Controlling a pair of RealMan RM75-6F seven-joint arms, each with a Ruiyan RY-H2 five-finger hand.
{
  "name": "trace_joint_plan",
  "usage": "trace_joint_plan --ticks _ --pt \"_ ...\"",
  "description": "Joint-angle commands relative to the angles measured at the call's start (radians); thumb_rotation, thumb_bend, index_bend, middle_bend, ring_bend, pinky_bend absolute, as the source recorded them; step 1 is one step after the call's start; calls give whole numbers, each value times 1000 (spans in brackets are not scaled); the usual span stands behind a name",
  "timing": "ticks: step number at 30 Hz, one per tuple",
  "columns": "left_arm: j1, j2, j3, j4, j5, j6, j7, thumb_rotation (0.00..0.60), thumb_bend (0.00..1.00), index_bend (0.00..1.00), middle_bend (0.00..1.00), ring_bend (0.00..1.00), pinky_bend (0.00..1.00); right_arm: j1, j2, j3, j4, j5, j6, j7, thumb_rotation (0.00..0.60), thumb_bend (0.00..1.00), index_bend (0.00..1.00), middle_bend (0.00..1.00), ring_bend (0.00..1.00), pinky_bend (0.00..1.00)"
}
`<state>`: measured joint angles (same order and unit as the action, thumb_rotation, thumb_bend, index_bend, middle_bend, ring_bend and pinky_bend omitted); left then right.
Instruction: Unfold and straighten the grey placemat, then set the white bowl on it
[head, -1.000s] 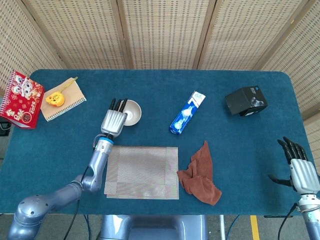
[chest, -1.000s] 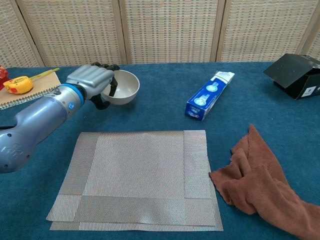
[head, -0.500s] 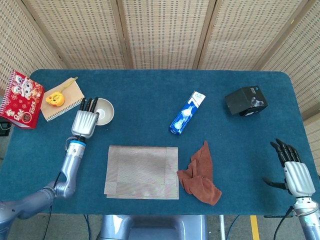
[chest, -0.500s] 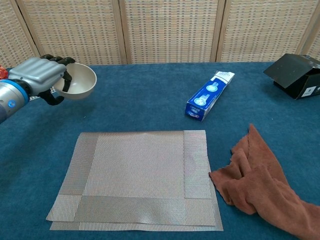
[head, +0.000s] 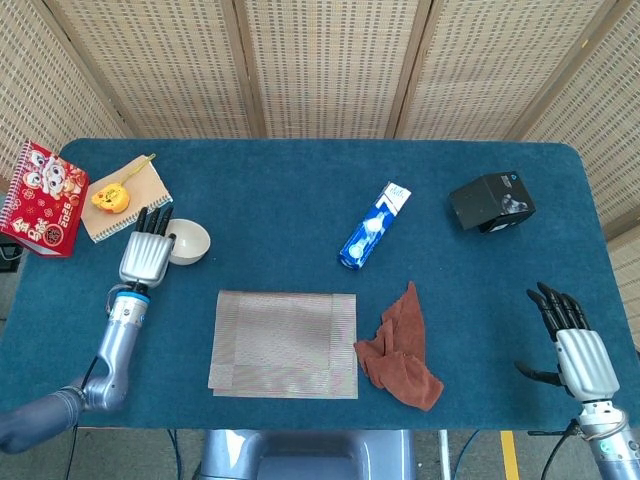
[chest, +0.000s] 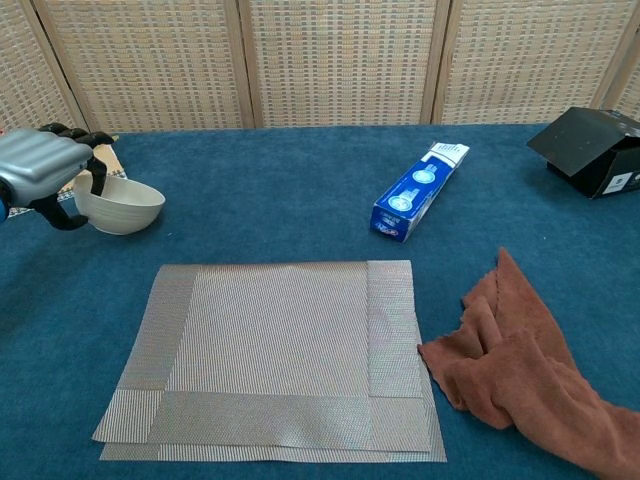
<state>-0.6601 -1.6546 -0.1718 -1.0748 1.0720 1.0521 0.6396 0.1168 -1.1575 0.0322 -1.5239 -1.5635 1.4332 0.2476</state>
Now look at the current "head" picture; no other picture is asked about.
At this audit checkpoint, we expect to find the grey woven placemat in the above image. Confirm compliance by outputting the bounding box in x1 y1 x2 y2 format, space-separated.
207 289 360 400

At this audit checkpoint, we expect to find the brown microfibre cloth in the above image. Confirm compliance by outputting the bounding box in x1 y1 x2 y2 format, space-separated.
353 280 445 413

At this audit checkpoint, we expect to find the woven bamboo folding screen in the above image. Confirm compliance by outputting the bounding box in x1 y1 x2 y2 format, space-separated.
0 0 640 326

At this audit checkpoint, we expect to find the blue cable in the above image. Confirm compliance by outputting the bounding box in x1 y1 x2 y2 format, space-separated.
452 429 482 480
167 428 182 480

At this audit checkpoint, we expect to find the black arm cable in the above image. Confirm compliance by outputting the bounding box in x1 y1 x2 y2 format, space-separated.
67 349 101 480
543 419 584 480

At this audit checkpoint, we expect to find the blue white toothpaste box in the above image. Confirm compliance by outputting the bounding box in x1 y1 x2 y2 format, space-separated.
337 180 413 272

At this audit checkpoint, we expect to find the white metal table leg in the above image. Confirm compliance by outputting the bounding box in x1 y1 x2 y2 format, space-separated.
438 429 452 480

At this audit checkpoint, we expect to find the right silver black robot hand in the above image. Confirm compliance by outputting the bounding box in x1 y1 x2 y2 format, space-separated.
514 281 622 401

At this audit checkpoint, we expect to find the black cardboard box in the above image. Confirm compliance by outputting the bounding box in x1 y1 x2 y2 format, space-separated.
448 171 537 235

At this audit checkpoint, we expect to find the blue-grey robot torso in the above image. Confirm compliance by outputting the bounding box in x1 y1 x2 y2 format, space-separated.
198 428 417 480

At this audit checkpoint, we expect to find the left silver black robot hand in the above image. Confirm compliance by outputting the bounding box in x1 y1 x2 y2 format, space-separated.
118 206 177 294

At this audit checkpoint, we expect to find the kraft spiral notebook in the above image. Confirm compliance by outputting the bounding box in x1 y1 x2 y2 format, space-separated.
79 154 174 245

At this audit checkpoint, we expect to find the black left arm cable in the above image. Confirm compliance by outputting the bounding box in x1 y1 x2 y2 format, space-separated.
67 349 101 480

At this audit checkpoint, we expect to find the blue felt table cover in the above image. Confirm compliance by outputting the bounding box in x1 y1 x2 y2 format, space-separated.
0 138 640 431

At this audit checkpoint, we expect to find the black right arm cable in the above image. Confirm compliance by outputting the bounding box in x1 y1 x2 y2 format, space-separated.
543 419 584 480

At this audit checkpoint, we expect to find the yellow tape measure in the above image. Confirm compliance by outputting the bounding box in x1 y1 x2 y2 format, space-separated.
90 153 157 213

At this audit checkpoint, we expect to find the white bowl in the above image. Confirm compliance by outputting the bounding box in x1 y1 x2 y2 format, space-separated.
163 218 212 267

